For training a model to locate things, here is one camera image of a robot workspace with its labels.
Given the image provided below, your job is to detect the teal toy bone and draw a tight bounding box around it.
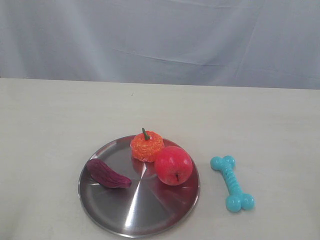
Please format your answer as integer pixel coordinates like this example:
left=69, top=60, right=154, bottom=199
left=210, top=155, right=255, bottom=213

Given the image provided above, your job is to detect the orange toy pumpkin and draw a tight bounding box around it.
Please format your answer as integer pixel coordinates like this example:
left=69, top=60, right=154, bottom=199
left=130, top=128, right=165, bottom=163

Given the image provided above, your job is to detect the red toy apple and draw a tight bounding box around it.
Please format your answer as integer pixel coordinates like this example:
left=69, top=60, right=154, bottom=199
left=154, top=146, right=193, bottom=186

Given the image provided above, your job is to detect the purple toy sweet potato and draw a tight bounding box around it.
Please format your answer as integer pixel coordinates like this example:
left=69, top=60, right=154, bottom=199
left=86, top=158, right=132, bottom=188

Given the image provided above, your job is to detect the white backdrop cloth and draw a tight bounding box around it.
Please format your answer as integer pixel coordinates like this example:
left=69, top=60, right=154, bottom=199
left=0, top=0, right=320, bottom=89

